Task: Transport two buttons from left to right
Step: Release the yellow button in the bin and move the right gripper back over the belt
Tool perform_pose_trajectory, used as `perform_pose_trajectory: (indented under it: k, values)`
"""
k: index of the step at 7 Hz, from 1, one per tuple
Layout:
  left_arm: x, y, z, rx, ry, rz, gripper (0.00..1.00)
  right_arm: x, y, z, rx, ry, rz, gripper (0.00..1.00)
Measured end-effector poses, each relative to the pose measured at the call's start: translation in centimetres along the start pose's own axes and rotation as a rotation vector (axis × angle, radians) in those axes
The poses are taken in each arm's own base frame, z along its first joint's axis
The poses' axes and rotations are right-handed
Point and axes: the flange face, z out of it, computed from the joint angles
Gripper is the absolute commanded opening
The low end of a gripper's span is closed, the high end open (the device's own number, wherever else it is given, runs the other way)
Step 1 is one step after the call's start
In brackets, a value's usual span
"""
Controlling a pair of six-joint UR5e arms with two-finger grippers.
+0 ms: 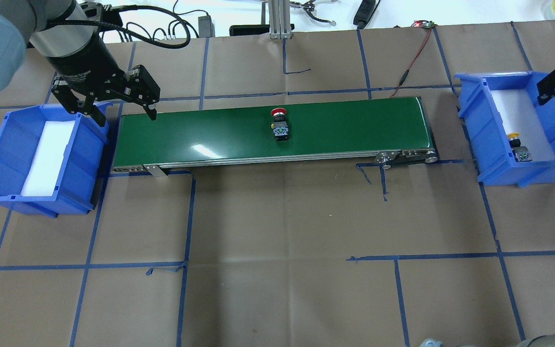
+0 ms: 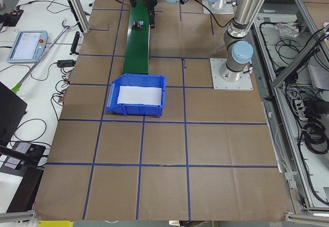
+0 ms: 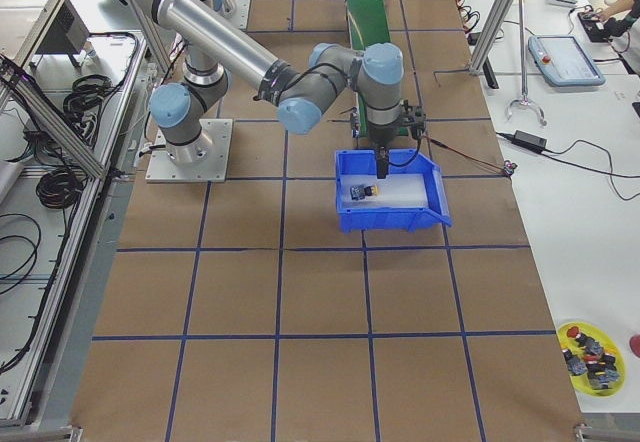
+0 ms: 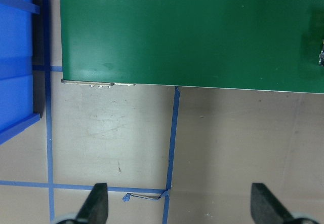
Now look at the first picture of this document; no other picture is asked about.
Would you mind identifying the blue bin left side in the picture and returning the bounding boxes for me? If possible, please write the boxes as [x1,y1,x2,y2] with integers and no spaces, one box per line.
[0,104,109,218]

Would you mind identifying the blue bin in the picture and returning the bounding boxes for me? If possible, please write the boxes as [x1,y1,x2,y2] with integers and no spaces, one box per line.
[0,104,109,218]
[455,71,555,187]

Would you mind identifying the white foam pad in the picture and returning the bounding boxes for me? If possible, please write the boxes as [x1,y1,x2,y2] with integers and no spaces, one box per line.
[490,89,555,161]
[21,120,75,196]

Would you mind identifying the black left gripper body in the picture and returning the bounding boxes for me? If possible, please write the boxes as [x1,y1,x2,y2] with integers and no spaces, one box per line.
[46,34,126,100]

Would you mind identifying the white foam pad left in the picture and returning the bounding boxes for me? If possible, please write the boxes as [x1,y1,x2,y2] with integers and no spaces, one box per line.
[21,120,75,196]

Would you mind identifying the white foam pad right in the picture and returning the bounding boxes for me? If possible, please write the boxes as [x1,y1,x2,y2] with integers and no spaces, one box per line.
[490,89,555,161]

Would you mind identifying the blue bin right side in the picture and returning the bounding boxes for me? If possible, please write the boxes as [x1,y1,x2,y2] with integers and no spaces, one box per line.
[455,71,555,187]

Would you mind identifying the brown paper table cover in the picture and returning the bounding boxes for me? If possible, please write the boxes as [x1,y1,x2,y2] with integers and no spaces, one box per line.
[0,21,555,347]

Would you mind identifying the red push button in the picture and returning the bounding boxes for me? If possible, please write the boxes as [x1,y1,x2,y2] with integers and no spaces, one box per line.
[270,107,290,141]

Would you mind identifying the black power adapter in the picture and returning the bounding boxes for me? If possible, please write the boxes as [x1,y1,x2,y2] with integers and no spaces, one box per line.
[198,14,215,38]

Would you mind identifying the silver reacher grabber tool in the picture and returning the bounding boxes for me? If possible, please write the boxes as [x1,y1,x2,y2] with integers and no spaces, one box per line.
[289,0,337,27]

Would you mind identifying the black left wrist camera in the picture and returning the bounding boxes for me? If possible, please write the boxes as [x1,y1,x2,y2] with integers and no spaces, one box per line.
[79,1,123,27]

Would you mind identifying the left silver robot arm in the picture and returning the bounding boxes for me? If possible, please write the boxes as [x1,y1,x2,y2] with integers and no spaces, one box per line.
[0,0,160,127]

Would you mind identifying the green conveyor belt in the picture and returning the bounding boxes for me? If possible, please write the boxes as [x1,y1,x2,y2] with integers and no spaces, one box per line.
[112,97,440,175]

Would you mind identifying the aluminium frame post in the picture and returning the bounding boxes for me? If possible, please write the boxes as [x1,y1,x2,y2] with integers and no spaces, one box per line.
[267,0,292,40]

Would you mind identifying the yellow push button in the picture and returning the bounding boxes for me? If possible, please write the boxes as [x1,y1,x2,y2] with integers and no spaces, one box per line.
[506,132,533,162]

